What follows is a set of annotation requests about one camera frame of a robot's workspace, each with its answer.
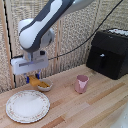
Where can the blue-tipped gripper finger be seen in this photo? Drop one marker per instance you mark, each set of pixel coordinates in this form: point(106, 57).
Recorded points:
point(38, 75)
point(27, 79)

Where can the small white bowl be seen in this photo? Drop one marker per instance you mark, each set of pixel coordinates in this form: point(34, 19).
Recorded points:
point(45, 84)

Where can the black toaster box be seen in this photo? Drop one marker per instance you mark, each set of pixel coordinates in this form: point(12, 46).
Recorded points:
point(109, 53)

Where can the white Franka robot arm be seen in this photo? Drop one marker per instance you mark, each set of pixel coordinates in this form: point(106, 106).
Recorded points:
point(43, 23)

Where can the pink plastic cup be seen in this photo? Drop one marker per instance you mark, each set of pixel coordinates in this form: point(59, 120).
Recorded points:
point(81, 83)

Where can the golden bread piece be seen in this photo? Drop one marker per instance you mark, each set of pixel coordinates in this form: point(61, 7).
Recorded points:
point(33, 80)

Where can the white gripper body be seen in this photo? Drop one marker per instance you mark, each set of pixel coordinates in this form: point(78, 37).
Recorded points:
point(29, 64)

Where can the yellow food in bowl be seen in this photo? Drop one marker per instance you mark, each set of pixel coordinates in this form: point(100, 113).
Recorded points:
point(44, 85)

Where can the white patterned plate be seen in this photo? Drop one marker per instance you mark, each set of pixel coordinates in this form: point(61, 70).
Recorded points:
point(28, 106)

